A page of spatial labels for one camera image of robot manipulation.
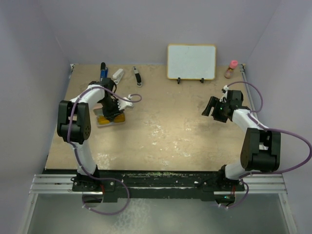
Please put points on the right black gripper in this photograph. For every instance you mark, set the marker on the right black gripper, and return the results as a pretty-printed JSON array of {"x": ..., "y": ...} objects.
[{"x": 214, "y": 103}]

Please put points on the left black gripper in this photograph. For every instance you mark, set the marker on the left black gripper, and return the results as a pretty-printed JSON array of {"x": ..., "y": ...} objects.
[{"x": 111, "y": 115}]

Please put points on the orange sunglasses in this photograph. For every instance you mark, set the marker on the orange sunglasses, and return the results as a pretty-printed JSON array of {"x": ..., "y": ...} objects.
[{"x": 101, "y": 120}]

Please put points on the pink glasses case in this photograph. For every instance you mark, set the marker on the pink glasses case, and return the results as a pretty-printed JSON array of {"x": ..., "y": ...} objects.
[{"x": 98, "y": 112}]

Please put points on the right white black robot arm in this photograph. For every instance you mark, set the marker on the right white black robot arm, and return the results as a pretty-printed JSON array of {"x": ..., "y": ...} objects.
[{"x": 260, "y": 153}]

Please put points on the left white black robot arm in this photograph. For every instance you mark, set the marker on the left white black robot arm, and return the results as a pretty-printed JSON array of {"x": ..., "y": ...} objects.
[{"x": 74, "y": 122}]

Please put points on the white stapler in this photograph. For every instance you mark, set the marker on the white stapler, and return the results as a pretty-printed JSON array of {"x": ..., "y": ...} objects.
[{"x": 117, "y": 76}]

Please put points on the blue black stapler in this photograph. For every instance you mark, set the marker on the blue black stapler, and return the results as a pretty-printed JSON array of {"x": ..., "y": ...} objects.
[{"x": 103, "y": 71}]

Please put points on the pink capped small bottle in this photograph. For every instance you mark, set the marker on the pink capped small bottle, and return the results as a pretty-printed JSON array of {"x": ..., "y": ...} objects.
[{"x": 232, "y": 66}]

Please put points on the small whiteboard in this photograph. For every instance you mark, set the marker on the small whiteboard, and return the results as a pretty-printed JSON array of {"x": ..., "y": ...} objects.
[{"x": 191, "y": 61}]

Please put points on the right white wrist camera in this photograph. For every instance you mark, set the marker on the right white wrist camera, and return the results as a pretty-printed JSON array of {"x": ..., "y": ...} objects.
[{"x": 224, "y": 90}]

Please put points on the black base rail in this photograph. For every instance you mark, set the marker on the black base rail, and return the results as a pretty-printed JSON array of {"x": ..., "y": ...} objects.
[{"x": 116, "y": 184}]

